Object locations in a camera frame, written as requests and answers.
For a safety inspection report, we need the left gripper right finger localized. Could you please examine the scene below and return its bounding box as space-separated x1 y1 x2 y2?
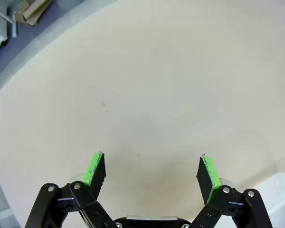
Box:
189 153 274 228

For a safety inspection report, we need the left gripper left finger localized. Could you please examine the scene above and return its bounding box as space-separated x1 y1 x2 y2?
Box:
25 151 117 228

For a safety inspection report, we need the shallow clear plastic container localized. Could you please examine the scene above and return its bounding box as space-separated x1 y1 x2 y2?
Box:
256 172 285 228

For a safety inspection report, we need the white desk with metal leg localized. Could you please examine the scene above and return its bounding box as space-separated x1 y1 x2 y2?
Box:
0 4 18 38

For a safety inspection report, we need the brown cardboard box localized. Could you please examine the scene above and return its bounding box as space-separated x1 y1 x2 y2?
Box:
13 0 52 27

